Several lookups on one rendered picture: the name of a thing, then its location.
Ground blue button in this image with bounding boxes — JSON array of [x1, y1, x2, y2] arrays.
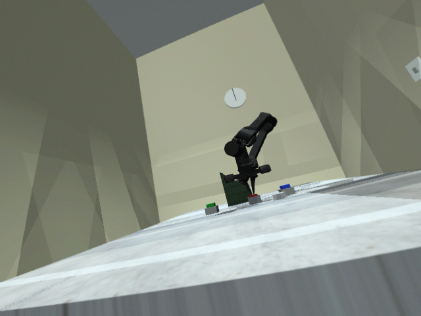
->
[[279, 184, 295, 196]]

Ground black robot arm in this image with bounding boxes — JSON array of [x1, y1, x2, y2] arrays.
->
[[224, 112, 278, 174]]

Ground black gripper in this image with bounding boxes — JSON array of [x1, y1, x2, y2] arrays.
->
[[224, 156, 271, 195]]

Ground green button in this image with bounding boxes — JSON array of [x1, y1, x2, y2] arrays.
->
[[205, 203, 219, 215]]

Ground red button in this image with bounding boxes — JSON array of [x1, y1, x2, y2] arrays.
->
[[248, 194, 262, 205]]

